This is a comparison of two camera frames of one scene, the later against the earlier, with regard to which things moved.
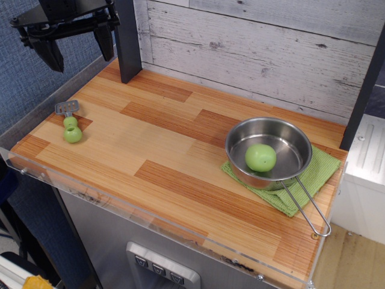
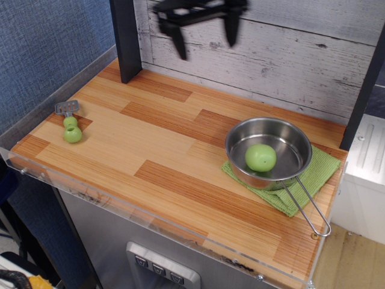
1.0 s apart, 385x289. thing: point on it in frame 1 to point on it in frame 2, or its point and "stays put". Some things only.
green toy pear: x=260 y=158 stays put
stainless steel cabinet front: x=104 y=235 stays put
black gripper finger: x=102 y=33 to x=231 y=21
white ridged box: x=360 y=205 stays put
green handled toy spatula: x=72 y=134 stays put
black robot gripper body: x=55 y=19 to x=180 y=12
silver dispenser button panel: x=153 y=270 stays put
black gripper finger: x=49 y=50 to x=174 y=31
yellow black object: x=36 y=282 stays put
